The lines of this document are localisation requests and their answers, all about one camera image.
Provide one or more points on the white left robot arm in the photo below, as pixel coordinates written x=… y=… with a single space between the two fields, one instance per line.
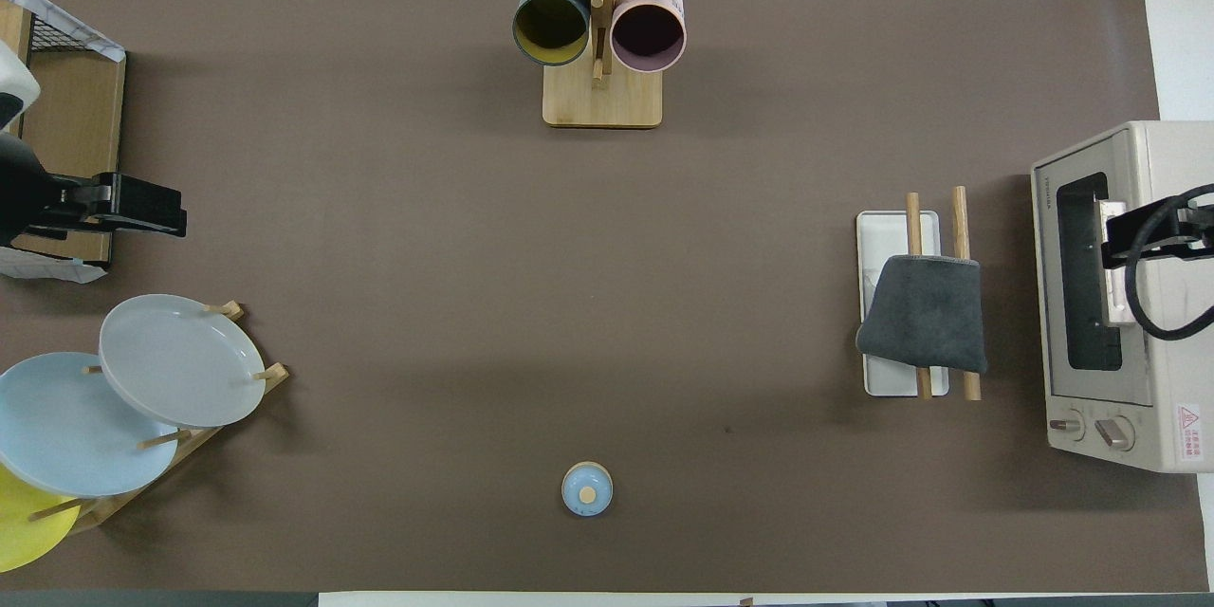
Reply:
x=14 y=95

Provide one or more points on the dark teal mug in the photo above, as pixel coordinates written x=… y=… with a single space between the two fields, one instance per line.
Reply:
x=550 y=27

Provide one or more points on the brown table mat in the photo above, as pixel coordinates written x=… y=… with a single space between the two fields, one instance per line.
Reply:
x=569 y=303

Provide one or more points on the light blue plate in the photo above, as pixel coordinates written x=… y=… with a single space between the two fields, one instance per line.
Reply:
x=66 y=432

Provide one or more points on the pink mug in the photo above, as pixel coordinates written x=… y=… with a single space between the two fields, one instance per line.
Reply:
x=649 y=30

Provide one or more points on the white patterned cloth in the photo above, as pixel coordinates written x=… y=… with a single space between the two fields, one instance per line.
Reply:
x=66 y=24

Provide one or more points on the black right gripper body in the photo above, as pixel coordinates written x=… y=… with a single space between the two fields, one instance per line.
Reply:
x=1171 y=232

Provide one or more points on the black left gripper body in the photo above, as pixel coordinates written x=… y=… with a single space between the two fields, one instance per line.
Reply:
x=133 y=204

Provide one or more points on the purple and grey towel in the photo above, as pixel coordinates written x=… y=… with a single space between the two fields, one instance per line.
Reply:
x=925 y=313

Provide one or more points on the wooden shelf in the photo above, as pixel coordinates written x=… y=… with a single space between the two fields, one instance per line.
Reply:
x=76 y=119

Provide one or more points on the wooden plate rack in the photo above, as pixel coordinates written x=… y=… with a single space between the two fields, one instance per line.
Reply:
x=204 y=441

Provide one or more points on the cream toaster oven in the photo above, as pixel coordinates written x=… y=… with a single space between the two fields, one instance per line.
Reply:
x=1171 y=370

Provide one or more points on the small blue call bell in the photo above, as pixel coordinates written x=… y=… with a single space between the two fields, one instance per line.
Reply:
x=587 y=489

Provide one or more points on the wooden mug tree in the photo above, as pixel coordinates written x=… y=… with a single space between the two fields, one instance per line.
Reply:
x=602 y=100

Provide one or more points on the grey plate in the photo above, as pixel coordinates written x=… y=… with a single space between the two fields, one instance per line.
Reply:
x=180 y=360

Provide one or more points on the white towel rack wooden bars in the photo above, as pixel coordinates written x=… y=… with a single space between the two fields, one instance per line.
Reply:
x=887 y=237

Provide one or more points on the yellow plate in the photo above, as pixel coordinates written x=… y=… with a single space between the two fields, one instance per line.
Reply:
x=19 y=526

